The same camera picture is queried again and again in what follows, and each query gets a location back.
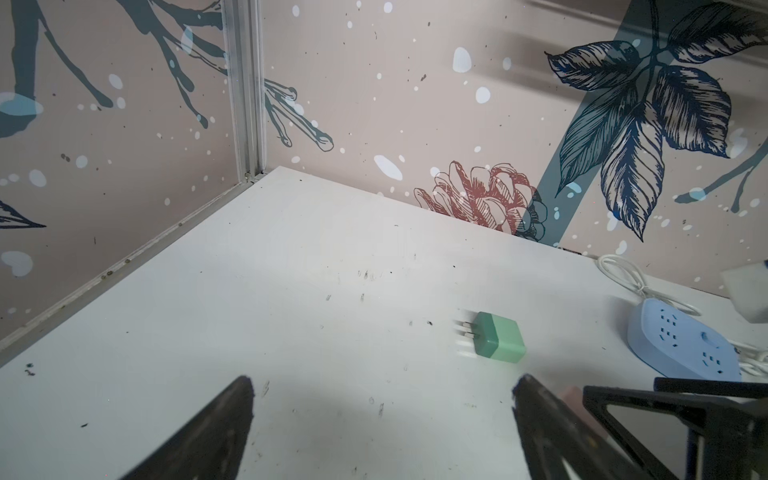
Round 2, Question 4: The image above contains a green charger far left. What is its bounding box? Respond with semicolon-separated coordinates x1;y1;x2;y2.
457;312;527;364

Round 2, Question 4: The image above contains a blue square power socket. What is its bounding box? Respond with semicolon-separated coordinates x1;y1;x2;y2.
627;299;742;382

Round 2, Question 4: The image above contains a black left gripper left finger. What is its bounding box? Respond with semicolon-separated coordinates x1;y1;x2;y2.
124;376;255;480

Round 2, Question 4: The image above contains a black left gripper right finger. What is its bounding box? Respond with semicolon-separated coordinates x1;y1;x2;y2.
512;374;648;479

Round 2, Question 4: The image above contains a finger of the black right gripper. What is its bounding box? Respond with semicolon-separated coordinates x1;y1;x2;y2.
583;377;767;479

